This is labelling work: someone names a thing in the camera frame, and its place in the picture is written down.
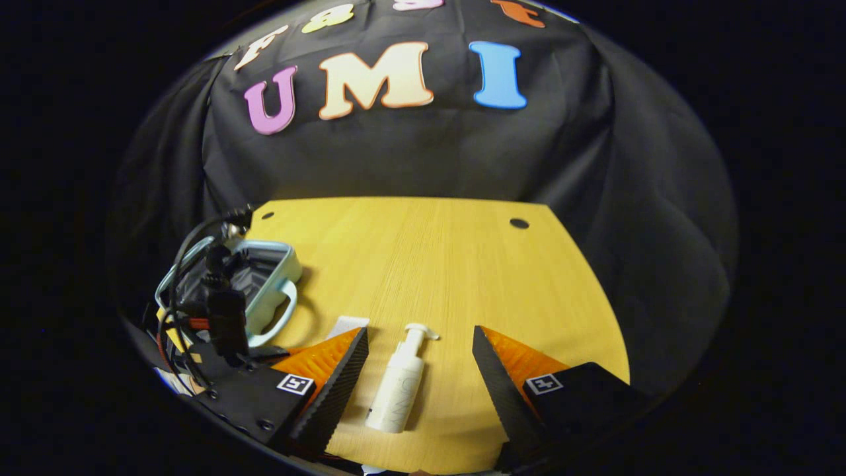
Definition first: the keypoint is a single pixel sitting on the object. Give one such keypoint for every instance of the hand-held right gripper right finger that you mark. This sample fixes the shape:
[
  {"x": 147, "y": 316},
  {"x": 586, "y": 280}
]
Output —
[{"x": 499, "y": 396}]

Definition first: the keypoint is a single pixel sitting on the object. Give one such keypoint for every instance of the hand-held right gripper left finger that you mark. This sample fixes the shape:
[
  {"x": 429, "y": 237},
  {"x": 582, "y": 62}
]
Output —
[{"x": 344, "y": 390}]

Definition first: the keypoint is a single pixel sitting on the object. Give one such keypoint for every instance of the white pump bottle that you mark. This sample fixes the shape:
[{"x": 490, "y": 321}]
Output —
[{"x": 396, "y": 390}]

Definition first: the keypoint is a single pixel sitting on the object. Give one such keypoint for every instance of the white skin care tube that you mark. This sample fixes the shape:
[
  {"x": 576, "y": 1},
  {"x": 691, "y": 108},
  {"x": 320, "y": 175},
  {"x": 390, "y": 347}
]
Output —
[{"x": 347, "y": 326}]

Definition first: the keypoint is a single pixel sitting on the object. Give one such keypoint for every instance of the light blue suitcase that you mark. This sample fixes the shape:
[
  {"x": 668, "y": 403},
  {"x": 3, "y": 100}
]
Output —
[{"x": 284, "y": 264}]

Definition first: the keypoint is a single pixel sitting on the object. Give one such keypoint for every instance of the black backdrop cloth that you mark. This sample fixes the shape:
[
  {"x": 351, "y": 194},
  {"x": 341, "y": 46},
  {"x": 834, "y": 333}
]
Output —
[{"x": 429, "y": 152}]

